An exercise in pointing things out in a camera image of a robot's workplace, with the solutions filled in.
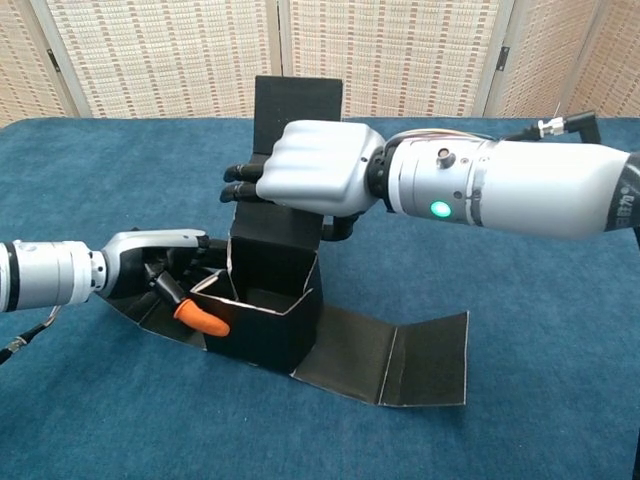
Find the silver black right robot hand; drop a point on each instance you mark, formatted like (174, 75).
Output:
(320, 165)

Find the black screen hinge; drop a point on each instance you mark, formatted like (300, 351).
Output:
(503, 57)
(52, 60)

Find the blue felt table mat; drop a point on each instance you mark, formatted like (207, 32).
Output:
(500, 425)

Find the black cardboard folding box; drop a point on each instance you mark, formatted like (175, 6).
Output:
(270, 270)

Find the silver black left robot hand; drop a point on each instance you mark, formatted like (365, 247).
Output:
(150, 240)

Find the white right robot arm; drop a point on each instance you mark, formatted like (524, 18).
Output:
(525, 190)

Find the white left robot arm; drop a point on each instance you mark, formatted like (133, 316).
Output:
(45, 272)

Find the bamboo folding screen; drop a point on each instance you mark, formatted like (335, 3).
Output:
(175, 60)

